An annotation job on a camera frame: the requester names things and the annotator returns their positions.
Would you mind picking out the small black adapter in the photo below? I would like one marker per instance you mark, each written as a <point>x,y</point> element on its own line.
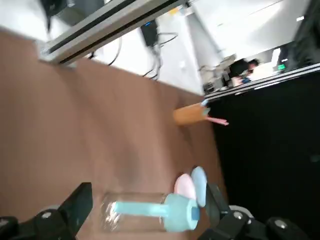
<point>150,33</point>

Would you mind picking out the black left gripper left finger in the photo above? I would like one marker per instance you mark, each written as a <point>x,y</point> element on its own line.
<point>50,222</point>

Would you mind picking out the brown utensil cup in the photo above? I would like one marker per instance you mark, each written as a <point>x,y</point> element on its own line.
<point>187,115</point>

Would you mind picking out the light-blue plate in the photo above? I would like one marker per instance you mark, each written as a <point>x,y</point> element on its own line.
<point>200,185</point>

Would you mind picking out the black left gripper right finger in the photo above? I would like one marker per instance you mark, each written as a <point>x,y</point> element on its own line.
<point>237,225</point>

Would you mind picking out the clear glass jar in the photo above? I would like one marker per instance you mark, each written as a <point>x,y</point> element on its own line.
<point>132,222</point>

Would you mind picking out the aluminium frame post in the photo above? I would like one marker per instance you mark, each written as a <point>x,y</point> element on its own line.
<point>107,27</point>

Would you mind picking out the pink plate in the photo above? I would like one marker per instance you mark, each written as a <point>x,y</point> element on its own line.
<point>185,187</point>

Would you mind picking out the person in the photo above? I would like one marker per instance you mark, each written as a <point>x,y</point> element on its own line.
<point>241,68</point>

